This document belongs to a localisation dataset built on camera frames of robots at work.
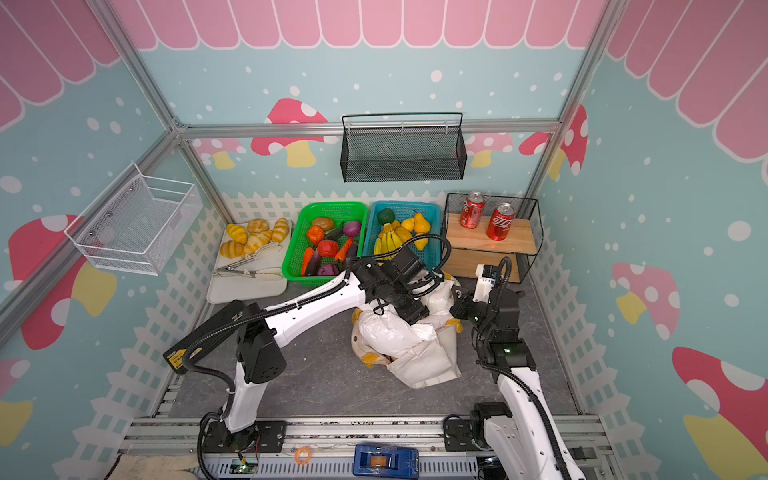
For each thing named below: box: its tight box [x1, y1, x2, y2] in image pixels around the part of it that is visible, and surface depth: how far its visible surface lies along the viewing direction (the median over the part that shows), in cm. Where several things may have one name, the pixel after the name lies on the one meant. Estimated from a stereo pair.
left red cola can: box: [459, 192, 486, 229], surface depth 93 cm
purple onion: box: [344, 221, 361, 237], surface depth 114 cm
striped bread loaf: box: [272, 217, 289, 243], surface depth 119 cm
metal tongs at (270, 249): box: [226, 242, 283, 271], surface depth 111 cm
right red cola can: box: [486, 202, 516, 242], surface depth 89 cm
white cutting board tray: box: [207, 219, 294, 304], surface depth 111 cm
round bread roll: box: [247, 218, 269, 233], surface depth 119 cm
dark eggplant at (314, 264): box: [307, 247, 321, 276], surface depth 107 cm
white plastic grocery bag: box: [358, 281, 455, 356], surface depth 70 cm
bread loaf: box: [227, 223, 247, 244], surface depth 118 cm
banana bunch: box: [373, 220, 413, 261], surface depth 111 cm
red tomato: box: [317, 239, 339, 258], surface depth 108 cm
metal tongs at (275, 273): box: [212, 267, 284, 281], surface depth 105 cm
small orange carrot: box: [336, 238, 353, 262], surface depth 108 cm
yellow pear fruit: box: [414, 212, 431, 234], surface depth 116 cm
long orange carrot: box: [301, 247, 315, 276], surface depth 108 cm
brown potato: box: [312, 218, 334, 230], surface depth 118 cm
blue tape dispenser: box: [353, 444, 420, 479], surface depth 68 cm
